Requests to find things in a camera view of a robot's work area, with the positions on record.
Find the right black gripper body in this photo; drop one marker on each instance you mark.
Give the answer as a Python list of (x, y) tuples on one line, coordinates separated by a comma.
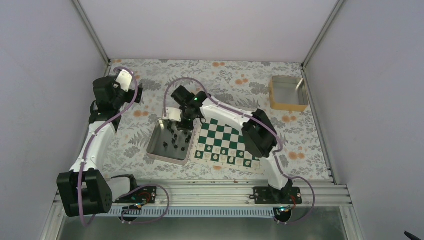
[(189, 125)]

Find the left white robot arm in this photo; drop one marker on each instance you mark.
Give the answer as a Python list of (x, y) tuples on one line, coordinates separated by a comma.
[(83, 189)]

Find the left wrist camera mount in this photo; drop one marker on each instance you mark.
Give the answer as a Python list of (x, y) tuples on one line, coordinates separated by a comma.
[(124, 79)]

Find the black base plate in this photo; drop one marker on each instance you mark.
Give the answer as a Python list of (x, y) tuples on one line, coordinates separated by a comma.
[(145, 195), (266, 195)]

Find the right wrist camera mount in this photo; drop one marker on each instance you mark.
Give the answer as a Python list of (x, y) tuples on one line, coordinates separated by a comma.
[(172, 114)]

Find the right aluminium corner post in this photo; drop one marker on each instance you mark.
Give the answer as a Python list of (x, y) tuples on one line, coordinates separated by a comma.
[(327, 24)]

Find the green white chessboard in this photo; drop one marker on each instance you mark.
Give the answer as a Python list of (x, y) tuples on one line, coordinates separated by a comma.
[(214, 138)]

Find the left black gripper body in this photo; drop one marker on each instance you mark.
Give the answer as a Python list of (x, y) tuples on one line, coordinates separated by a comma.
[(117, 102)]

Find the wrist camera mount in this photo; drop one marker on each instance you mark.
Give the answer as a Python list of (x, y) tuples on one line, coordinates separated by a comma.
[(172, 114), (124, 79)]

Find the floral tablecloth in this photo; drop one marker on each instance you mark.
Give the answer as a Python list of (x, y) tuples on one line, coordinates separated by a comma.
[(244, 85)]

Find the yellow metal tray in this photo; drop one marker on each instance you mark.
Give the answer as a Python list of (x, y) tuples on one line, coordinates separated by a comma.
[(287, 93)]

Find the aluminium corner post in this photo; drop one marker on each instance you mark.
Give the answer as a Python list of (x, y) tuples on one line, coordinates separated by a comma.
[(90, 28), (327, 24)]

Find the pink metal tray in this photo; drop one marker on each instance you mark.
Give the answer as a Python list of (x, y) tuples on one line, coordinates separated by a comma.
[(170, 144)]

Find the left aluminium corner post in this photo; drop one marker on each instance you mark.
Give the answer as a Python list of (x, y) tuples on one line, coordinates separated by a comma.
[(90, 28)]

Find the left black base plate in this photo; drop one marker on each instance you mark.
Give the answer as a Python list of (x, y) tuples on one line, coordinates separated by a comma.
[(145, 195)]

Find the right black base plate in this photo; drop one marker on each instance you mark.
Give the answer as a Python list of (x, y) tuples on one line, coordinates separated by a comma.
[(266, 195)]

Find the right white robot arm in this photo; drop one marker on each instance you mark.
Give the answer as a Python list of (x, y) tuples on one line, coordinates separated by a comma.
[(260, 137)]

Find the aluminium rail frame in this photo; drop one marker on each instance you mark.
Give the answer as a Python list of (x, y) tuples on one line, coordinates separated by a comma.
[(219, 210)]

